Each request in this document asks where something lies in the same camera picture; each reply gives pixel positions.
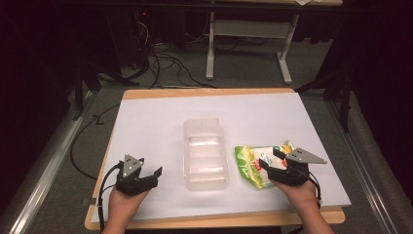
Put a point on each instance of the green and white snack bag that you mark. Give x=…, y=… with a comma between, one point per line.
x=251, y=165

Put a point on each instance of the white metal desk frame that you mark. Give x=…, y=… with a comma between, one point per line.
x=214, y=48

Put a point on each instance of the clear plastic container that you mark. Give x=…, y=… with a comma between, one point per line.
x=205, y=156

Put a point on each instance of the person's left hand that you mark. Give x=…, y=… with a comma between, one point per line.
x=125, y=203

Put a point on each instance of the person's right hand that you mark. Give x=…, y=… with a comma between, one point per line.
x=297, y=194

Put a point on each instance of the white paper sheet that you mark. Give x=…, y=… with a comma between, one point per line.
x=168, y=130

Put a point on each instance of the black metal stand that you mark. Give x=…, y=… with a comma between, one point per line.
x=87, y=81
x=337, y=91

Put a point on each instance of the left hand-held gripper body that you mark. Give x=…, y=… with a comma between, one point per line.
x=129, y=169

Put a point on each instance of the grey metal rail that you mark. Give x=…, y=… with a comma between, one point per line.
x=363, y=156
x=42, y=169

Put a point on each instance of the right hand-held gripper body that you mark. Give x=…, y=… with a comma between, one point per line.
x=297, y=165

